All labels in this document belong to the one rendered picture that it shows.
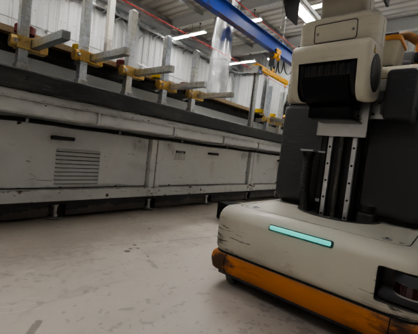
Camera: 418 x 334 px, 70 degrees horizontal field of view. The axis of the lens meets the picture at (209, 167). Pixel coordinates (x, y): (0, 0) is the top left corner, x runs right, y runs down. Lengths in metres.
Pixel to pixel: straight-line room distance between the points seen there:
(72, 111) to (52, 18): 8.11
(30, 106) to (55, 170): 0.43
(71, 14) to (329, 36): 9.14
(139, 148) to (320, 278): 1.47
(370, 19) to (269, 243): 0.68
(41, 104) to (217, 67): 5.98
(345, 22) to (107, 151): 1.43
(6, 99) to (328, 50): 1.20
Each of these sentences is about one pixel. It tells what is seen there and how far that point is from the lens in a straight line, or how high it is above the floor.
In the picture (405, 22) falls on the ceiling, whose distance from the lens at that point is 11.35.
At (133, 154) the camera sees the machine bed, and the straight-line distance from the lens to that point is 2.02.
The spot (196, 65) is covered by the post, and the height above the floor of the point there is 1.00.
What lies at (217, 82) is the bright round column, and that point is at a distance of 7.13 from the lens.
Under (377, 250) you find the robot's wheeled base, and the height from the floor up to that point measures 0.26.
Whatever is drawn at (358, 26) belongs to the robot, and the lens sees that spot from 1.00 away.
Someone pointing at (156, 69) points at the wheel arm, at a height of 0.83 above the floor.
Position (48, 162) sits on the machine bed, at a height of 0.31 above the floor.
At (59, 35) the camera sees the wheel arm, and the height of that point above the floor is 0.80.
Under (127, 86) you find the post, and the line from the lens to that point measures 1.68.
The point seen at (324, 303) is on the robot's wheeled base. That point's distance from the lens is 0.91.
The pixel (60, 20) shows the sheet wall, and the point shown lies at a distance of 9.68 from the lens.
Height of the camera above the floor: 0.46
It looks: 3 degrees down
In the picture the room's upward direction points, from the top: 6 degrees clockwise
